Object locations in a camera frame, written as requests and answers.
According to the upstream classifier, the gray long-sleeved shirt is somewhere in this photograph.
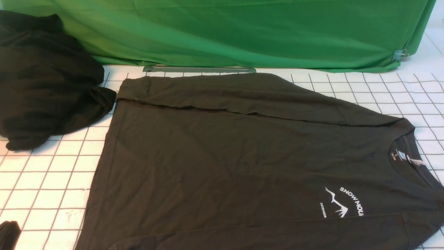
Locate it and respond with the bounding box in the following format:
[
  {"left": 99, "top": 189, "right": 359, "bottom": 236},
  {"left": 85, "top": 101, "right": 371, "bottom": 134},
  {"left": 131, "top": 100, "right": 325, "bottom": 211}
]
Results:
[{"left": 76, "top": 73, "right": 443, "bottom": 250}]

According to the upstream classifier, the green backdrop cloth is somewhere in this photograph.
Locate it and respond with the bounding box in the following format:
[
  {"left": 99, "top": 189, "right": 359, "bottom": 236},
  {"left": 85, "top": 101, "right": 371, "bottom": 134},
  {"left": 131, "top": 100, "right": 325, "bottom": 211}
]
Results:
[{"left": 1, "top": 0, "right": 436, "bottom": 73}]

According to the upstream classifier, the black garment pile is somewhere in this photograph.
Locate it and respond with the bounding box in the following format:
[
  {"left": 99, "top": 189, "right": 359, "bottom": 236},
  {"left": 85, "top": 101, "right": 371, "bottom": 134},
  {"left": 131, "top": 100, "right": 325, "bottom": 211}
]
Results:
[{"left": 0, "top": 10, "right": 117, "bottom": 151}]

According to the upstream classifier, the black cloth corner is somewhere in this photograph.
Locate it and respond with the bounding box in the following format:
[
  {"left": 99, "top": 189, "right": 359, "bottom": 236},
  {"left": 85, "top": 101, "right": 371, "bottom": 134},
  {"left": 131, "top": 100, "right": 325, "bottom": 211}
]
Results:
[{"left": 0, "top": 220, "right": 21, "bottom": 250}]

